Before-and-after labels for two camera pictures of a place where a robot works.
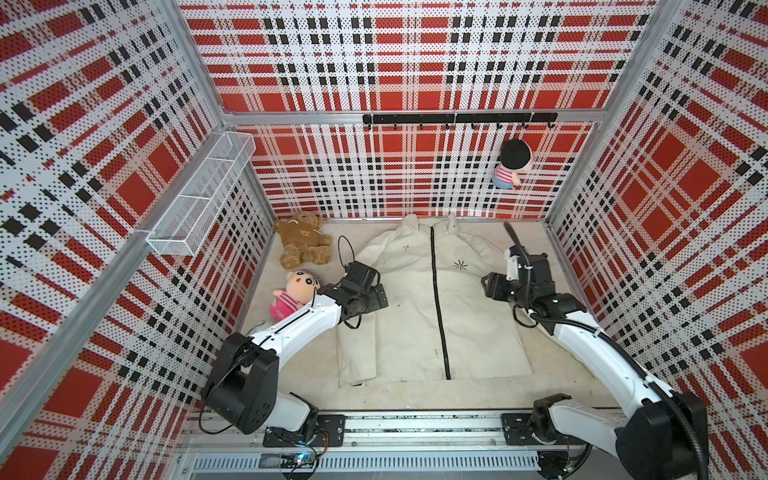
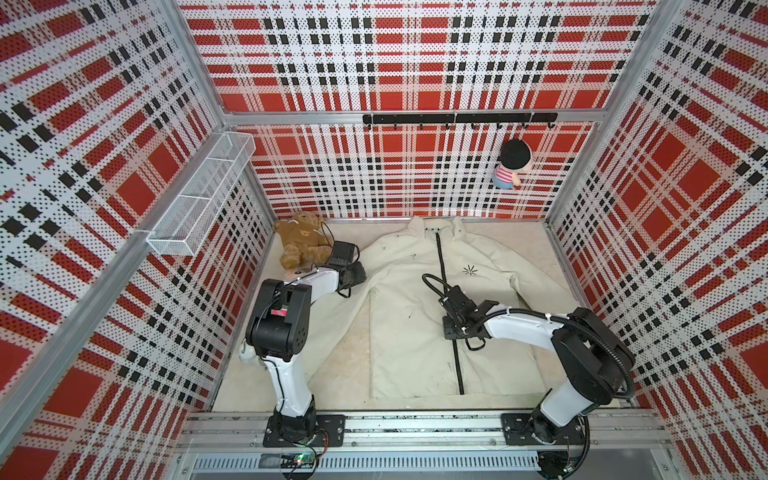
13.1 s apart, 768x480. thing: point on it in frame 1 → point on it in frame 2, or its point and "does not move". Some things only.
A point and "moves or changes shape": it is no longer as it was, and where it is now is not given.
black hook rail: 463,118 does not move
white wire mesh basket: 218,172 does not move
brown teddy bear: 303,241 does not move
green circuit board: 303,459 does not move
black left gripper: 376,303 → 361,273
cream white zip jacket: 421,310 moves or changes shape
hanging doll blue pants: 516,156 does not move
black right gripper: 496,285 → 448,333
